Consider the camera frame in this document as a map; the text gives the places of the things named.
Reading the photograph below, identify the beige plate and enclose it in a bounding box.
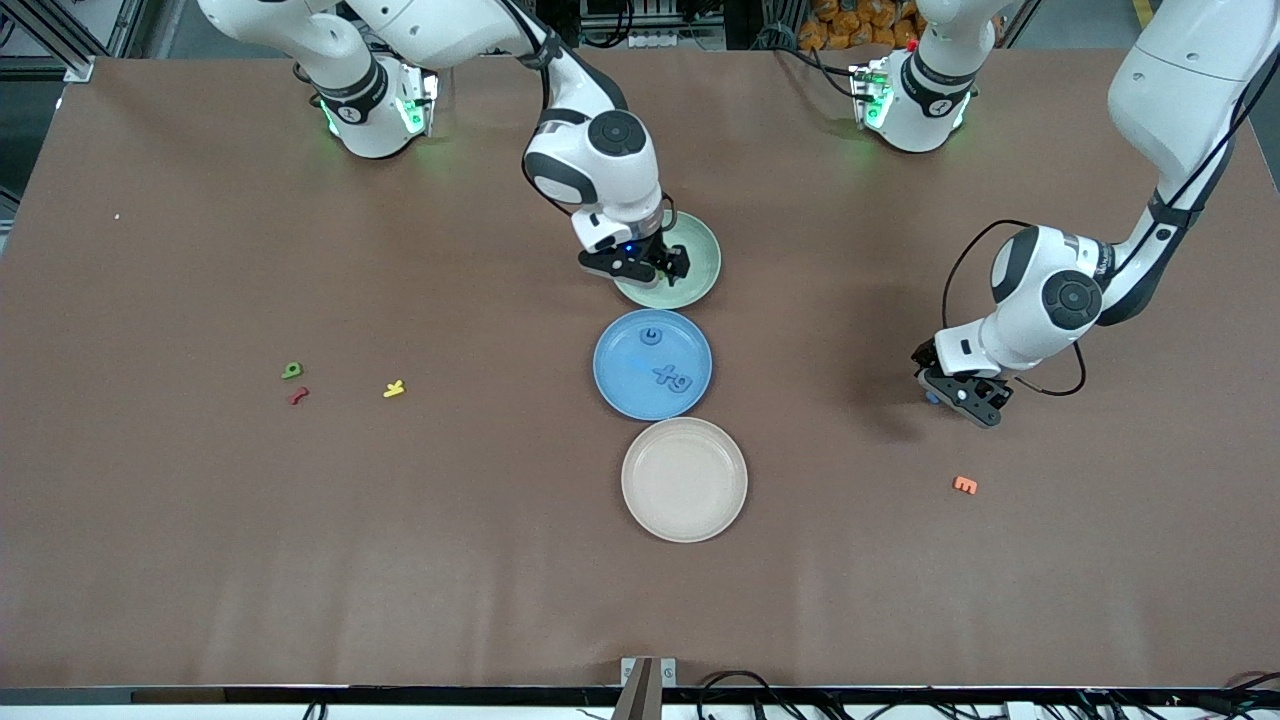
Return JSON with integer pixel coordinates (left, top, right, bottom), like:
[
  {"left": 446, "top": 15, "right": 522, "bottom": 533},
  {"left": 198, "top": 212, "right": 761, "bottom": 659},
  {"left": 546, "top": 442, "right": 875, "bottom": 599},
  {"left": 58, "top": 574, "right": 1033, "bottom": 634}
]
[{"left": 620, "top": 417, "right": 749, "bottom": 544}]

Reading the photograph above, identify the blue plate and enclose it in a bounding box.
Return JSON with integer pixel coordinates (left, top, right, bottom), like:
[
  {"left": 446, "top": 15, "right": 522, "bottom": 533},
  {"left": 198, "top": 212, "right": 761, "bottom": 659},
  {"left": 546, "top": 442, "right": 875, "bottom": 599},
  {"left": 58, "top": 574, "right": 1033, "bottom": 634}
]
[{"left": 592, "top": 308, "right": 714, "bottom": 422}]

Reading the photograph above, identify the aluminium frame profile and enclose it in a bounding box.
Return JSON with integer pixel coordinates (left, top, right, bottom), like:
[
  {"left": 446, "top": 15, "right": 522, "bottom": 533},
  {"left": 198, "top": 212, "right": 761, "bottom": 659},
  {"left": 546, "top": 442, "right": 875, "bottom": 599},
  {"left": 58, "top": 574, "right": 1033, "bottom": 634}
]
[
  {"left": 100, "top": 0, "right": 153, "bottom": 58},
  {"left": 0, "top": 0, "right": 98, "bottom": 84}
]

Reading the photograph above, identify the grey metal bracket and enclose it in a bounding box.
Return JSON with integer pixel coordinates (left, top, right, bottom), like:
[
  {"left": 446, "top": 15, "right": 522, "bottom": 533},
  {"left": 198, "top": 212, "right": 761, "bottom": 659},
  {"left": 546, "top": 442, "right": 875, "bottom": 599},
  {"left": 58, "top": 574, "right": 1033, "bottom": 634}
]
[{"left": 621, "top": 656, "right": 678, "bottom": 689}]

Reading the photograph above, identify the brown post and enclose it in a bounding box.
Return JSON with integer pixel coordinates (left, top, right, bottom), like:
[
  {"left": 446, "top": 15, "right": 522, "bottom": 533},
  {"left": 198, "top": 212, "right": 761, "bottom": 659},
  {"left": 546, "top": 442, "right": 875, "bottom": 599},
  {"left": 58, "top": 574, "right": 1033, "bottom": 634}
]
[{"left": 610, "top": 657, "right": 663, "bottom": 720}]

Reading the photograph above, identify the white power strip with plugs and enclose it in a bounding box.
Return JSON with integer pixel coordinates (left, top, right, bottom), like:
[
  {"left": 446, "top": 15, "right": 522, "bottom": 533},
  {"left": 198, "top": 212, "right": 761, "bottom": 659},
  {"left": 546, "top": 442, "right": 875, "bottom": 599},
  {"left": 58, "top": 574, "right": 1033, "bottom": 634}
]
[{"left": 383, "top": 0, "right": 458, "bottom": 37}]

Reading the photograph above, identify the pile of orange fruit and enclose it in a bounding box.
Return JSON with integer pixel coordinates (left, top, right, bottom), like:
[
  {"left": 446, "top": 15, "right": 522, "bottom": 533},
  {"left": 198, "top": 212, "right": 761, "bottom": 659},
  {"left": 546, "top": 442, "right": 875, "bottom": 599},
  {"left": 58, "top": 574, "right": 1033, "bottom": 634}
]
[{"left": 797, "top": 0, "right": 926, "bottom": 53}]

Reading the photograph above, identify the pale green plate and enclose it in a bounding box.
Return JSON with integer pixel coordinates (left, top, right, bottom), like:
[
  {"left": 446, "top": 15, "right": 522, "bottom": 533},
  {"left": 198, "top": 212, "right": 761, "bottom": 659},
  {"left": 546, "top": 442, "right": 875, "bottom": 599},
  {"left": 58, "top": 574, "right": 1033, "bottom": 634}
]
[{"left": 612, "top": 209, "right": 722, "bottom": 311}]

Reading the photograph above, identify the black looped cable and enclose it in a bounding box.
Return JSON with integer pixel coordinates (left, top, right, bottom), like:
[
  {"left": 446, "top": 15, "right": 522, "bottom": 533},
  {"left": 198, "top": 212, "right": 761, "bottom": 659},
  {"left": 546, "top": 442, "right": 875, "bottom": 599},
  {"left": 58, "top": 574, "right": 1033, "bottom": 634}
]
[{"left": 695, "top": 668, "right": 801, "bottom": 720}]

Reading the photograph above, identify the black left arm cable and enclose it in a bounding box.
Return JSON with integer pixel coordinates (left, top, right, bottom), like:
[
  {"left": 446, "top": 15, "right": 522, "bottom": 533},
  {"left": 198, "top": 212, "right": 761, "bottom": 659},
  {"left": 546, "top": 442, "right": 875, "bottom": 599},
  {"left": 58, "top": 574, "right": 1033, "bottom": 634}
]
[{"left": 940, "top": 219, "right": 1091, "bottom": 399}]

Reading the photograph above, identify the brown table cover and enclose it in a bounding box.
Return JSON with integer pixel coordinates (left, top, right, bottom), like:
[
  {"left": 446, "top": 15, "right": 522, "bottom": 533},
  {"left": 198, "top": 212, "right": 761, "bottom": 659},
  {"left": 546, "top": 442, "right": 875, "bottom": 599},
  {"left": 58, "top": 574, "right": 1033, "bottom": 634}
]
[{"left": 0, "top": 45, "right": 1280, "bottom": 691}]

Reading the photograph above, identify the black base cable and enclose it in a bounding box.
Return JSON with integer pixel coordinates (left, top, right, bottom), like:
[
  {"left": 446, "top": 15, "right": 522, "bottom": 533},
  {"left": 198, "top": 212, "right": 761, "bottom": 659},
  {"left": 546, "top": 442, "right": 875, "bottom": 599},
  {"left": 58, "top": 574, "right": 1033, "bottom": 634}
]
[{"left": 770, "top": 40, "right": 861, "bottom": 99}]

